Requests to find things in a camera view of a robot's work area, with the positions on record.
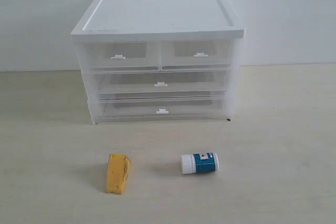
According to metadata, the white bottle blue label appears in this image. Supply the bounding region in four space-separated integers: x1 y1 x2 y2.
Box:
181 152 219 174

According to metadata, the yellow cheese wedge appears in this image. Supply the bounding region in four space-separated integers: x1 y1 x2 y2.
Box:
106 153 131 195

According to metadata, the white plastic drawer cabinet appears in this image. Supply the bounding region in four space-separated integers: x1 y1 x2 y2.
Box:
71 0 245 123

